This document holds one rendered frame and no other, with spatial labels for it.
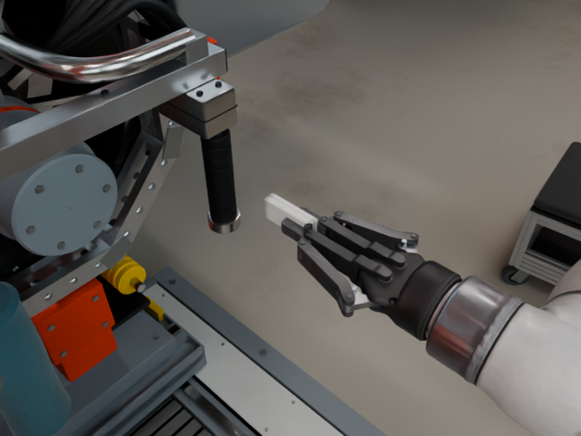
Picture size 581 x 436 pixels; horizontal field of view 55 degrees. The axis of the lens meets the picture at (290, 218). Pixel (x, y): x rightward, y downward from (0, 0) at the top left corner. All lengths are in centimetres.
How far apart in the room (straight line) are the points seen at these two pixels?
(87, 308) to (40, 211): 36
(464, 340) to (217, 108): 36
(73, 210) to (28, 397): 29
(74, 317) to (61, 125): 47
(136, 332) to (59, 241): 67
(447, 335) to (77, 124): 40
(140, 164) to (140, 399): 56
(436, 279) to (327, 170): 158
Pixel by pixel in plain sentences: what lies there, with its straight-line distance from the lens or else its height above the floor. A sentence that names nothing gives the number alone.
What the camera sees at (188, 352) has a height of 15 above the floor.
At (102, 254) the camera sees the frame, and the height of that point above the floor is 62.
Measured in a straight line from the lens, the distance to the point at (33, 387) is 84.
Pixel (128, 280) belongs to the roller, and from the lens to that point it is 103.
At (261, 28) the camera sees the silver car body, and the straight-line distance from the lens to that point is 122.
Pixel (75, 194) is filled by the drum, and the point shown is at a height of 86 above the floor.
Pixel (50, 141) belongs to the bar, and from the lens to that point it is 57.
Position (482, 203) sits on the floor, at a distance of 205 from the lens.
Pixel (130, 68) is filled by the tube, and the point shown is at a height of 100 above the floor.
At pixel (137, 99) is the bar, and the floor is 97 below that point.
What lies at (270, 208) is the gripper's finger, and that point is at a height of 83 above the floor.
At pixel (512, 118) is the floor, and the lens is 257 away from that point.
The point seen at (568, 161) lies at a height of 34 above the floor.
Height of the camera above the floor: 126
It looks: 42 degrees down
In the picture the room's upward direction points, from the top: straight up
